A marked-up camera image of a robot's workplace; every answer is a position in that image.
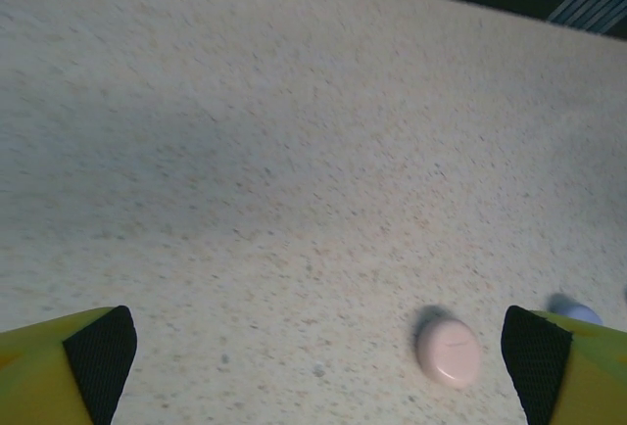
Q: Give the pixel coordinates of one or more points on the pink round earbud case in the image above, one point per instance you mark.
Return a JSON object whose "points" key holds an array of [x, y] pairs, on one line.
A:
{"points": [[450, 354]]}

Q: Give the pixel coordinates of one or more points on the purple round earbud case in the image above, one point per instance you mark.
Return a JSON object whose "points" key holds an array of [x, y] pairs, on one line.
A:
{"points": [[580, 312]]}

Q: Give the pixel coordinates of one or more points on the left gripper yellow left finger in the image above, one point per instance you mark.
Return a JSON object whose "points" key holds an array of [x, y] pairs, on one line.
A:
{"points": [[49, 376]]}

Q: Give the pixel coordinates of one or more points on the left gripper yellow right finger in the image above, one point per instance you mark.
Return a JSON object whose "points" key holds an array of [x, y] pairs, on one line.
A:
{"points": [[573, 376]]}

